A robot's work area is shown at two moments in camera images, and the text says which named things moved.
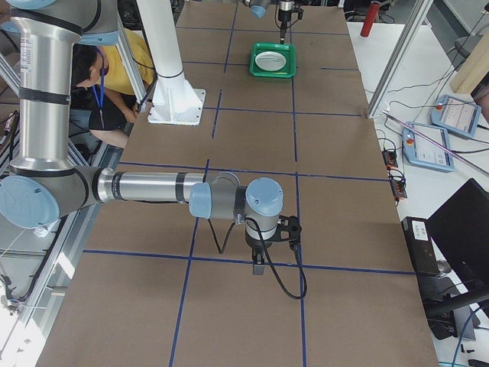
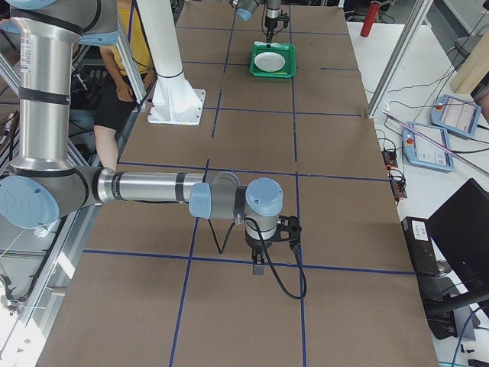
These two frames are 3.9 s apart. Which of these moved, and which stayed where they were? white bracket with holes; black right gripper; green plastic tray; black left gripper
Moved: black left gripper
Stayed: white bracket with holes; green plastic tray; black right gripper
